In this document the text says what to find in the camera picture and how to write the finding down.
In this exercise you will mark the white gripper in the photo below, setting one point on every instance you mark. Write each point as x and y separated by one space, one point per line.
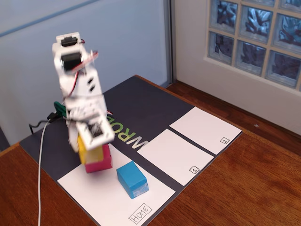
75 141

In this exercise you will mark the yellow paper box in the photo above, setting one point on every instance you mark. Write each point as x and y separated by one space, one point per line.
90 154

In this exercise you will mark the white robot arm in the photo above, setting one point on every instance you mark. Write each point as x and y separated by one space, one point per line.
77 84

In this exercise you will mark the pink paper box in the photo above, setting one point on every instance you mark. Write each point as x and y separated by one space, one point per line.
98 166

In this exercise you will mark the white home zone sheet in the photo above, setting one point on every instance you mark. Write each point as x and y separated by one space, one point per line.
101 197

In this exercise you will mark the blue paper box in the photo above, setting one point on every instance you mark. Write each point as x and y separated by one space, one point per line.
130 179

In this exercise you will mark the white zone 1 sheet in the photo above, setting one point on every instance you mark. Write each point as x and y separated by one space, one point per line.
174 155

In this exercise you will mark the white zone 2 sheet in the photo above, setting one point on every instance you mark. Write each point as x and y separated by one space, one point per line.
202 127

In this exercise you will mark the green clamp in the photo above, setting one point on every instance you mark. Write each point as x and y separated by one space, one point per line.
58 107

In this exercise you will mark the dark WRO mat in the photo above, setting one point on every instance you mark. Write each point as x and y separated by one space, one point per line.
145 103

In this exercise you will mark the glass block window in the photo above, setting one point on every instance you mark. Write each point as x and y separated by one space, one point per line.
254 40

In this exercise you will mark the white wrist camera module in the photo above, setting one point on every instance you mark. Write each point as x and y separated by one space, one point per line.
96 133

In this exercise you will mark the grey metal frame post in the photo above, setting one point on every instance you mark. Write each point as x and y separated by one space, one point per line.
169 42

